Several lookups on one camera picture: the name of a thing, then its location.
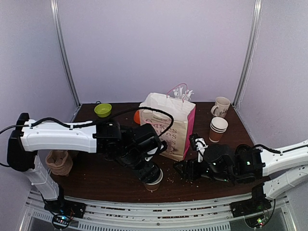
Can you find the left aluminium frame post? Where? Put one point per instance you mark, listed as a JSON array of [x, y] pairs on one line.
[[63, 53]]

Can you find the brown paper coffee cup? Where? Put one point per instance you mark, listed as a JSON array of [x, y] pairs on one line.
[[154, 185]]

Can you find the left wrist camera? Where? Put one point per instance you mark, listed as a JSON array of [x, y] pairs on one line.
[[148, 156]]

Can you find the stack of brown paper cups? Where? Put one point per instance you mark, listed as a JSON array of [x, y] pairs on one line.
[[218, 127]]

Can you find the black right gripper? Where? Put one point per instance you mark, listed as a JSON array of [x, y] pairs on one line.
[[193, 166]]

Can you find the white ceramic mug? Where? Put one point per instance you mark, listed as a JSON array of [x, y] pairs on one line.
[[221, 107]]

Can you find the orange plastic bowl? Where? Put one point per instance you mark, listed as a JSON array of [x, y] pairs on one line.
[[136, 117]]

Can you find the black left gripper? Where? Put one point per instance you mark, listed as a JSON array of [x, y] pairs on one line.
[[149, 172]]

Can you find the white stirrers in holder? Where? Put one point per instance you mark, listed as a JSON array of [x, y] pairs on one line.
[[180, 93]]

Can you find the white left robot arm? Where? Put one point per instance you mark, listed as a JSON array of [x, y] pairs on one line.
[[29, 136]]

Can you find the green plastic bowl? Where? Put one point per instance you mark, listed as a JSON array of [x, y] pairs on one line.
[[103, 110]]

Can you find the right aluminium frame post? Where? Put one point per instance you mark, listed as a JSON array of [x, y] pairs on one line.
[[252, 42]]

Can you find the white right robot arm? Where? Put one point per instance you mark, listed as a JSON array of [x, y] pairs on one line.
[[245, 165]]

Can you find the paper cakes bag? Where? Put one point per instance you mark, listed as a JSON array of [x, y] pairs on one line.
[[174, 128]]

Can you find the aluminium frame post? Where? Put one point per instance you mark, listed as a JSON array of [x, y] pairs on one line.
[[252, 42], [63, 53]]

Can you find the cardboard cup carrier stack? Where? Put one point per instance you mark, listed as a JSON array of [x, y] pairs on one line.
[[60, 162]]

